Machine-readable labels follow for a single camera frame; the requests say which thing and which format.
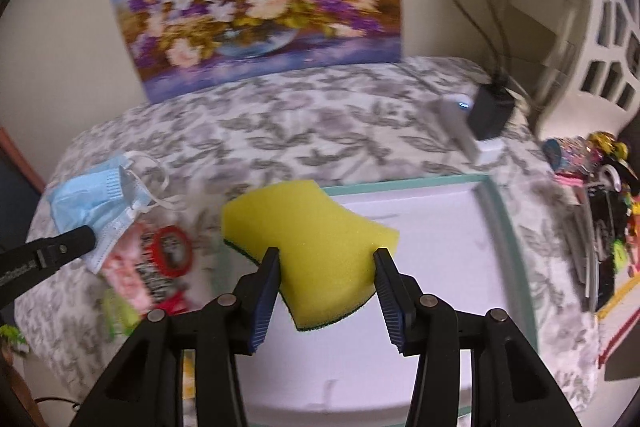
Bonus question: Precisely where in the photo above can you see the grey floral tablecloth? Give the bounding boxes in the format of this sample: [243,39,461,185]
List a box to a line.
[15,56,601,427]

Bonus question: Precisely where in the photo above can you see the white power strip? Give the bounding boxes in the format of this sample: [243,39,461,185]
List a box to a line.
[435,97,506,168]

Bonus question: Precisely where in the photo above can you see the yellow sponge with green back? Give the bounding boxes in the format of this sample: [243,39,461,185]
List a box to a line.
[221,180,401,333]

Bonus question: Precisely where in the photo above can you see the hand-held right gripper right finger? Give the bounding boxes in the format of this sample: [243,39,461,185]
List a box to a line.
[372,248,583,427]

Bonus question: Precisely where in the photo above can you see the blue face mask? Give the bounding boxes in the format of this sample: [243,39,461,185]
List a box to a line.
[48,151,188,275]

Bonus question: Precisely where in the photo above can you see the yellow toy car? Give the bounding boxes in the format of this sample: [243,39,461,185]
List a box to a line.
[587,132,630,160]

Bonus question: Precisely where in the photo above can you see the pink bead strip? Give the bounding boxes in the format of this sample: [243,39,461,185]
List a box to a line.
[555,174,596,188]

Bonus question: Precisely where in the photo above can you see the black white striped packet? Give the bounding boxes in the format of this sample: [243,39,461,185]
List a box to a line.
[140,232,182,308]

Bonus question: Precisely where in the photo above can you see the white lattice chair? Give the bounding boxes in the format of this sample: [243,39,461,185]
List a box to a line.
[530,0,640,132]

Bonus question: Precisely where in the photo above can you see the black charger adapter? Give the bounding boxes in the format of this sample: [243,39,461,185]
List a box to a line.
[467,82,516,140]

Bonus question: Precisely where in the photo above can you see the white tray with green rim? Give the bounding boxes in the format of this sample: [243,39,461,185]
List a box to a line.
[210,173,540,427]

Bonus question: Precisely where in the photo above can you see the pile of colourful stationery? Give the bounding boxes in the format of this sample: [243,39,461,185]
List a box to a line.
[592,184,640,368]

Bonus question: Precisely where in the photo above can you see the red tape ring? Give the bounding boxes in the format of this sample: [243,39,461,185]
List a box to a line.
[151,225,195,278]

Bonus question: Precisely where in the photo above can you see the colourful patterned tape rolls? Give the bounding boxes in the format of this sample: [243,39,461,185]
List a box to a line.
[544,136,601,178]

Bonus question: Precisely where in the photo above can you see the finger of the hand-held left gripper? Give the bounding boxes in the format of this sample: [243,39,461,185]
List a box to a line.
[0,225,98,308]

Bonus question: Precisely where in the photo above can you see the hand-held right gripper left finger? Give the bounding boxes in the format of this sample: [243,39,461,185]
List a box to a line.
[67,247,281,427]

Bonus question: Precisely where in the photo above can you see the dark wood-edged furniture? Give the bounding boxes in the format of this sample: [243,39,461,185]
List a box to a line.
[0,127,48,248]

